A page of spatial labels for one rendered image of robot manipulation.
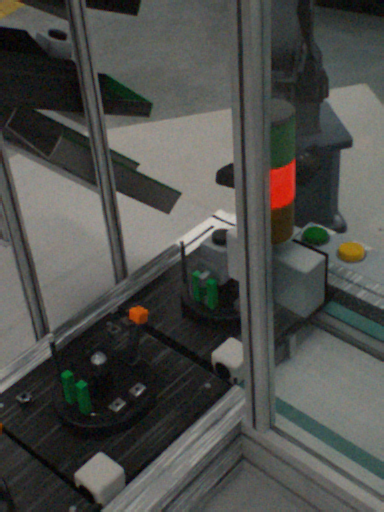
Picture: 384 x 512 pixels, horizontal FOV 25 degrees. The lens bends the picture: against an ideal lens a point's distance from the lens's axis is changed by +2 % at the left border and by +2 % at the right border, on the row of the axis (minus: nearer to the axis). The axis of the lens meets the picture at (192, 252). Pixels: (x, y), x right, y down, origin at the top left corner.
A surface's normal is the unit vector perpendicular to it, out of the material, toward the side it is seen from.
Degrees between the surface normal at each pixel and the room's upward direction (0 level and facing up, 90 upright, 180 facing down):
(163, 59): 1
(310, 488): 90
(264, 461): 90
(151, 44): 0
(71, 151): 90
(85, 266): 0
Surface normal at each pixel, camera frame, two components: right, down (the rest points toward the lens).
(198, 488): 0.74, 0.38
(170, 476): -0.07, -0.78
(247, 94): -0.67, 0.50
